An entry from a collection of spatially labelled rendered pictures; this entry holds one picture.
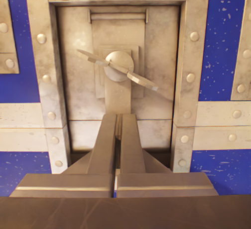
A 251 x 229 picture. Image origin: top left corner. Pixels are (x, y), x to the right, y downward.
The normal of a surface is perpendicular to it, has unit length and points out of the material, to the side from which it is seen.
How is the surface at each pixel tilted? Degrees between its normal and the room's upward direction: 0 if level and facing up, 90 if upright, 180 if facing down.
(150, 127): 90
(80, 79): 90
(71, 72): 90
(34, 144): 90
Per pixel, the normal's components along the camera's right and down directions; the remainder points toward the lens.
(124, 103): 0.00, 0.29
